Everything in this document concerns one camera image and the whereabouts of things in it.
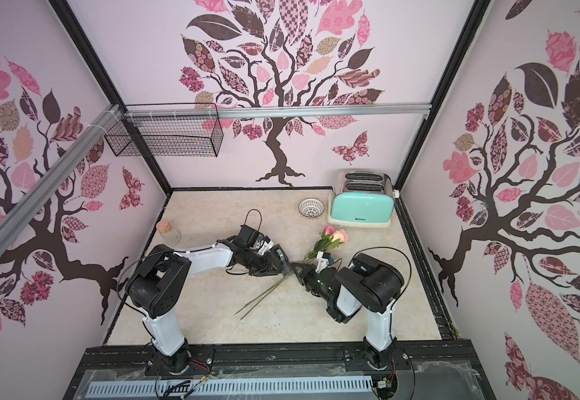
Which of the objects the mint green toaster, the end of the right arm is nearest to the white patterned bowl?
the mint green toaster

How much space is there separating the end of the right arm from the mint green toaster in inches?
11.1

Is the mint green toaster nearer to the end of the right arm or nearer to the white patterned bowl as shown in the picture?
the white patterned bowl

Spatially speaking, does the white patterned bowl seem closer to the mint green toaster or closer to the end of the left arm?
the mint green toaster

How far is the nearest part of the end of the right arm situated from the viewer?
0.71 metres

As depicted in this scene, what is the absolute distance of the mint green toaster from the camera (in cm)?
98
